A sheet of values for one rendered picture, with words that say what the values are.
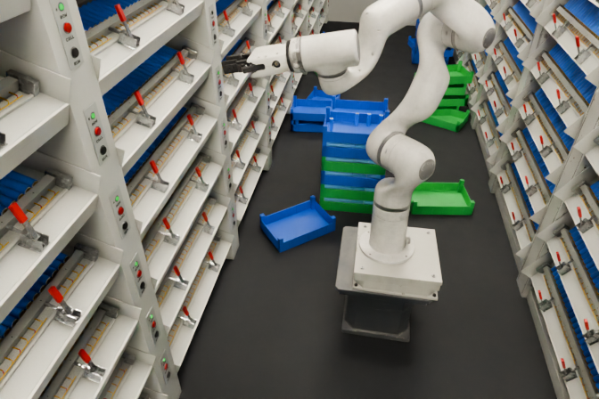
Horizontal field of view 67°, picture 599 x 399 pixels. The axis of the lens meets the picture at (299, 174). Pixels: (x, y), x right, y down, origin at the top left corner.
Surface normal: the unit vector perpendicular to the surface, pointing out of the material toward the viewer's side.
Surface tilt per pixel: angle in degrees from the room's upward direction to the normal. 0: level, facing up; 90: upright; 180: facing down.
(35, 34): 90
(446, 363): 0
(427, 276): 4
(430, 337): 0
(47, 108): 21
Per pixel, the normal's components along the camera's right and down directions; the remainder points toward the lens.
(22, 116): 0.36, -0.73
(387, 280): -0.17, 0.57
